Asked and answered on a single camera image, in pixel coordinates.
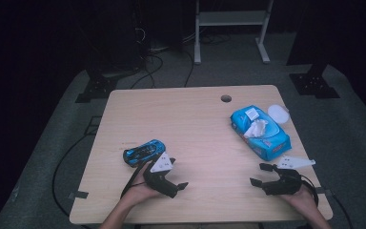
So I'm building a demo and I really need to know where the person's right hand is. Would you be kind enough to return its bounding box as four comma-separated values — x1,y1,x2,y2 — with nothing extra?
279,184,319,218

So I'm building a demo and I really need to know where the blue wet wipes pack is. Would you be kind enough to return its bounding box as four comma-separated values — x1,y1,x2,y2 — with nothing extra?
229,104,293,162

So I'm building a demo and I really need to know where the black rectangular floor frame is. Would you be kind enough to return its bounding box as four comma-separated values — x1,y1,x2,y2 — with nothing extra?
83,115,103,136

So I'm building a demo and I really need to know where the black tape strip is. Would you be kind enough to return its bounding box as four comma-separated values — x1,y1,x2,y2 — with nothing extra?
315,186,334,197
68,190,90,200

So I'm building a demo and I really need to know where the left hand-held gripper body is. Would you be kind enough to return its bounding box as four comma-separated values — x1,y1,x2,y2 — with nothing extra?
143,152,179,199

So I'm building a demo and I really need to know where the black floor cable bundle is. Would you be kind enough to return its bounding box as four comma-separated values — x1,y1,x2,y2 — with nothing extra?
129,28,195,91

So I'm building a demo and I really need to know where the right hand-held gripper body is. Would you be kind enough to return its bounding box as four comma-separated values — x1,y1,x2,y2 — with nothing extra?
261,155,316,196

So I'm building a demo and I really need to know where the left hand-held gripper cable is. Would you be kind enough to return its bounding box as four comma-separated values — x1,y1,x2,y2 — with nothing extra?
120,160,150,200

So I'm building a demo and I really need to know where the right hand-held gripper cable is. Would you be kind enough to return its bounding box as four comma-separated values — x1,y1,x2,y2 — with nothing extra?
299,174,320,206

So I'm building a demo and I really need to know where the long black floor cable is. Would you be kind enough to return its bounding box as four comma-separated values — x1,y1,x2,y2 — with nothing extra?
51,133,92,219

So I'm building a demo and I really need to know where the black stand base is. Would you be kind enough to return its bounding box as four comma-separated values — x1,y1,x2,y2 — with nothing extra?
74,73,119,104
288,60,341,100

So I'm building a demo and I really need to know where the thin black floor cable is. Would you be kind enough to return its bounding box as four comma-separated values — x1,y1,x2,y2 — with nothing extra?
329,192,355,229

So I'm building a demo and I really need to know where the white metal stand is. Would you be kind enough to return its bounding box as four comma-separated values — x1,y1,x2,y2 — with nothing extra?
193,0,275,66

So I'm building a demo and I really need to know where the blue toy car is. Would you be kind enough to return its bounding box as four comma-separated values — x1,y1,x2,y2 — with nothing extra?
122,138,167,168

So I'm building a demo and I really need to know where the white round lid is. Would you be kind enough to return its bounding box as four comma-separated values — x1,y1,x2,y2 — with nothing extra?
267,104,291,125

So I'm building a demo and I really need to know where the person's left hand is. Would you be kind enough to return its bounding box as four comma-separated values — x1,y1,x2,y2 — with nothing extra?
119,162,160,208

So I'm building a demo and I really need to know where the hand-held gripper cable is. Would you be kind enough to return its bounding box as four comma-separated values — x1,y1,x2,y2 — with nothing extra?
299,174,320,206
120,160,150,200

